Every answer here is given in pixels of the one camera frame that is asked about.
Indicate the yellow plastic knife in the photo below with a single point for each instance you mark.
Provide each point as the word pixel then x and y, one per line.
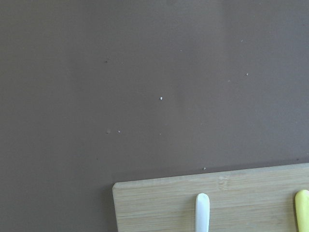
pixel 302 210

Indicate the white ceramic spoon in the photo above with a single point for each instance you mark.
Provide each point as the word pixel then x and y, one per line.
pixel 202 213

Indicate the bamboo cutting board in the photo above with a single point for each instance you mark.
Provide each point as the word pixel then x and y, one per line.
pixel 250 200

